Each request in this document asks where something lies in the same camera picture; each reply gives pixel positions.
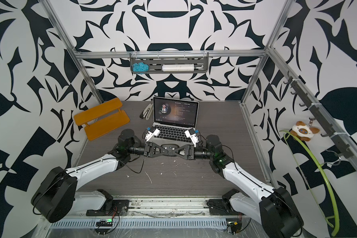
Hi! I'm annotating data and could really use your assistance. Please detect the black wireless mouse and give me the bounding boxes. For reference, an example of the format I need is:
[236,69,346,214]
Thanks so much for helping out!
[161,144,179,152]

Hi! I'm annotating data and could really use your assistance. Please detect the grey wall tray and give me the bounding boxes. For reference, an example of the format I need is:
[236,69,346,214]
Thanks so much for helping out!
[130,53,209,74]

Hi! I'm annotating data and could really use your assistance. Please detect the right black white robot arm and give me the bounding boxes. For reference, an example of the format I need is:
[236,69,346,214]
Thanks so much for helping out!
[166,135,304,238]

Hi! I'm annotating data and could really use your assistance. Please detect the small electronics board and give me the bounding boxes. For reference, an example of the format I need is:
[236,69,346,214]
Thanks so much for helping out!
[95,219,114,228]
[226,221,242,235]

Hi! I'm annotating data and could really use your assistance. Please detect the black silver stapler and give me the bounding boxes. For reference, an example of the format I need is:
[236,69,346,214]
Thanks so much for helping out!
[139,103,153,121]

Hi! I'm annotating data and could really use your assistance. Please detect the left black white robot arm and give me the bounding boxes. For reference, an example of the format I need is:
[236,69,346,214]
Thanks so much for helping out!
[31,129,160,223]

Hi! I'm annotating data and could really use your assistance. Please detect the teal scrubber ball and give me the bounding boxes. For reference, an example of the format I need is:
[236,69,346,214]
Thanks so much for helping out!
[132,62,149,73]

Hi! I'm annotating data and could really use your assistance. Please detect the brown white plush toy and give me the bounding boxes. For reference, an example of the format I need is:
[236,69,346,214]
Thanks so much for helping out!
[290,121,320,141]

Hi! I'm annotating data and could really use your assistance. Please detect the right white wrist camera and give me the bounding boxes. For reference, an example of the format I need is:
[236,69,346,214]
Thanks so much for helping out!
[184,129,199,147]

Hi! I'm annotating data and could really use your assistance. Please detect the orange two-tier stand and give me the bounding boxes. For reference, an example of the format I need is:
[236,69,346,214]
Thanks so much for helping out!
[73,98,130,141]

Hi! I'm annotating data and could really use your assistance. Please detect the silver laptop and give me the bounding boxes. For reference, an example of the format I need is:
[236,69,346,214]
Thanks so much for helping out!
[150,97,199,147]

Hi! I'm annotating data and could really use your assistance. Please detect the left small electronics board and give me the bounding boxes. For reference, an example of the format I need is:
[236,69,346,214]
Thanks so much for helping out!
[95,219,114,228]

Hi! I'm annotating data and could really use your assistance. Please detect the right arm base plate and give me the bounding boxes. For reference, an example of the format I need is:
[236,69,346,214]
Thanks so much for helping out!
[206,199,245,216]

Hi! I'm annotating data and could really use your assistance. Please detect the grey hook rail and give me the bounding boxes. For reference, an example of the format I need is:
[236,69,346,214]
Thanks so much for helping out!
[286,72,354,159]

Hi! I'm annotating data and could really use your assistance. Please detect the right small electronics board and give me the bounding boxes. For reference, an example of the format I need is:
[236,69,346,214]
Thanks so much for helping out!
[226,221,242,235]

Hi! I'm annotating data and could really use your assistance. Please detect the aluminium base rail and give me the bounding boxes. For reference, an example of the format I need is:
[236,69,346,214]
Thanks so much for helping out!
[41,196,295,219]

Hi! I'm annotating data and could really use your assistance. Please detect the white roll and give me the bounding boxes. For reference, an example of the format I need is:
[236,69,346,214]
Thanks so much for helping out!
[162,64,195,72]

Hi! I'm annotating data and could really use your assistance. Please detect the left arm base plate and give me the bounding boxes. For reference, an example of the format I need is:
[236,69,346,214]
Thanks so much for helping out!
[86,199,130,217]

